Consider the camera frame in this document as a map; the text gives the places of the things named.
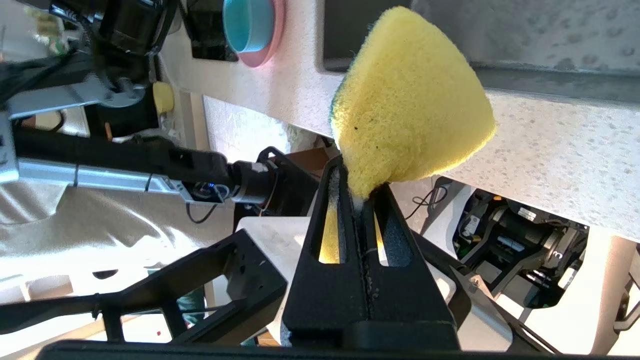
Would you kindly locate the person in white shirt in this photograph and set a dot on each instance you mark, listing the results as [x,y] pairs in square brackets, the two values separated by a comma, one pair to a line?
[75,235]

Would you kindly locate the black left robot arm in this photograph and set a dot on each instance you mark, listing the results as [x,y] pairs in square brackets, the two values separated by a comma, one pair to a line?
[125,155]

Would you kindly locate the pink plate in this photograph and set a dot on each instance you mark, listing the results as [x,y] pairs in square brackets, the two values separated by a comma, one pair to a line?
[277,40]

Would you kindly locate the teal bowl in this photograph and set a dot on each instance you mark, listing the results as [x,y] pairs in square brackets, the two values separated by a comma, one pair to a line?
[247,25]

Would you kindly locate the small yellow object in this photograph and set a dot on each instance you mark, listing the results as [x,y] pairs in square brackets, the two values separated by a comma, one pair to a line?
[163,97]

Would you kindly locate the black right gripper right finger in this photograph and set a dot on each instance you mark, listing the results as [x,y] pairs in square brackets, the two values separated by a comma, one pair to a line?
[410,310]

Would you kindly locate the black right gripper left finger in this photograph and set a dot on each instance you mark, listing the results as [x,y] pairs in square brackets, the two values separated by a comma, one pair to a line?
[325,305]

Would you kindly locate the yellow green sponge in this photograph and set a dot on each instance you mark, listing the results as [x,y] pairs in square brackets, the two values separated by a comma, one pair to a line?
[410,100]

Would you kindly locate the black metal torso frame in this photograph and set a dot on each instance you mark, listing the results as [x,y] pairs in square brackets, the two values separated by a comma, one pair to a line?
[225,280]

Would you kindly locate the stainless steel sink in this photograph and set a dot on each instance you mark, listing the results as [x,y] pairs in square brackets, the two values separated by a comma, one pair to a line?
[525,45]

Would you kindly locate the black induction cooktop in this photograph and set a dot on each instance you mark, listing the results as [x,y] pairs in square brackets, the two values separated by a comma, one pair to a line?
[212,40]

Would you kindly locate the white black robot base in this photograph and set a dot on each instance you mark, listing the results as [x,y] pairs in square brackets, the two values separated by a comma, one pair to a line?
[525,250]

